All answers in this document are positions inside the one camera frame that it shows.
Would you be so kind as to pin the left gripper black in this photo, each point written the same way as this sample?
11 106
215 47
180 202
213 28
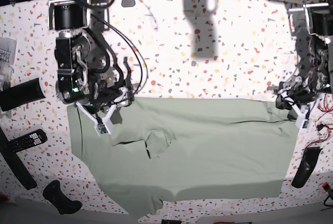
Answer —
301 95

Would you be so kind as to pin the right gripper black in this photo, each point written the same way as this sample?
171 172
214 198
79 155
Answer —
101 96

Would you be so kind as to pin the light green T-shirt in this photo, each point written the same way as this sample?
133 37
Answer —
167 149

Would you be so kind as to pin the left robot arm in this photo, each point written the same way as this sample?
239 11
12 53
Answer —
318 19

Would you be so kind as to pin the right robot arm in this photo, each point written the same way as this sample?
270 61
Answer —
88 70

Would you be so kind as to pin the black curved pad right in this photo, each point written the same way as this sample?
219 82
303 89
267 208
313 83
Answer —
306 167

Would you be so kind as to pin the black remote control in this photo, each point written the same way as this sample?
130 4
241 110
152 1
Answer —
27 141

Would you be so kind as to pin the red connector bottom right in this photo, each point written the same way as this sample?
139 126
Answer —
326 186

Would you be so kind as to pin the small clear plastic container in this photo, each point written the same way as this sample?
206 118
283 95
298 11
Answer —
6 72

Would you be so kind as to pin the clear plastic parts box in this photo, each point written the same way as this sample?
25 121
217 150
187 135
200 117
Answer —
7 51

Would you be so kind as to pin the black game controller grip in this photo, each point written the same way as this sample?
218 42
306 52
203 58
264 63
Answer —
55 196

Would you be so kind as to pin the long black bar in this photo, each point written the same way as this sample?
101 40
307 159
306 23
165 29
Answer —
16 165

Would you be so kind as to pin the red object bottom left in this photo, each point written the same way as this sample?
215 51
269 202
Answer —
4 198

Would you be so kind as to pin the black small tool bottom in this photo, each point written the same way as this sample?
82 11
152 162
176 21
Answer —
170 221

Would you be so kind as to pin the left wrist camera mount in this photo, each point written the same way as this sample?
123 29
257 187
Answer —
303 112

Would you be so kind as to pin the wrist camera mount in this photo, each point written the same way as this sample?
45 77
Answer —
104 124
303 112

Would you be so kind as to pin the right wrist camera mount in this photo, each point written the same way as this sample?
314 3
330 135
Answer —
104 124

